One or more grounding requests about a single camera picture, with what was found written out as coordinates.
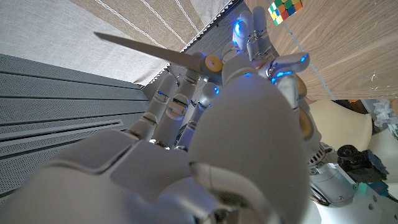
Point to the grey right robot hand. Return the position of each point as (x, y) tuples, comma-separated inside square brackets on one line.
[(155, 174)]

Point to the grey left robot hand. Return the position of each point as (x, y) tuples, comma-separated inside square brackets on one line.
[(259, 37)]

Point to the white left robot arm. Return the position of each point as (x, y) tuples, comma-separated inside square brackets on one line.
[(342, 211)]

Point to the Rubik's cube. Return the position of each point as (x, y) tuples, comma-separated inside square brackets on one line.
[(284, 11)]

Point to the crumpled white paper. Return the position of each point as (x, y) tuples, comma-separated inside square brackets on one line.
[(382, 112)]

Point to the beige striped curtain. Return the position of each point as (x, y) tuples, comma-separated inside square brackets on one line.
[(62, 46)]

